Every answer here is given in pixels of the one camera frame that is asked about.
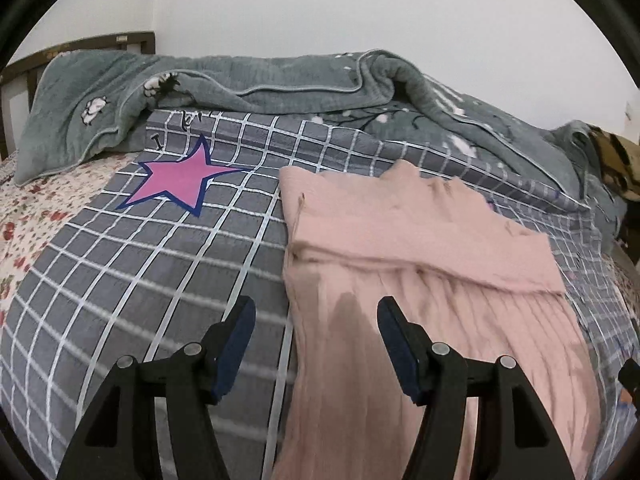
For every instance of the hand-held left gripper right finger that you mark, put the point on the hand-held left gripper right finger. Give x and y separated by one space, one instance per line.
400 347

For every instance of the grey checked duvet with stars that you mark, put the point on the grey checked duvet with stars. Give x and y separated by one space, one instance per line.
150 270

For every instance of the grey-green fleece blanket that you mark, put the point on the grey-green fleece blanket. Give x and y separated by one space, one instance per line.
300 80

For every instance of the wooden headboard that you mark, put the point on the wooden headboard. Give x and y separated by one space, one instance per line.
20 67

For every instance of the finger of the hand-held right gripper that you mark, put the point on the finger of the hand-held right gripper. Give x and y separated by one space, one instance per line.
631 375

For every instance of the pink knit garment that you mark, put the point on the pink knit garment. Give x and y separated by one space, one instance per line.
400 230

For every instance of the camouflage patterned cloth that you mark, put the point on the camouflage patterned cloth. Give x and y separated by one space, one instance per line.
617 157

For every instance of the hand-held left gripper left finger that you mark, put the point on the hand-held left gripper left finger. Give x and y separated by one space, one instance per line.
234 347

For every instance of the floral bed sheet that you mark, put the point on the floral bed sheet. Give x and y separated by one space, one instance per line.
45 210

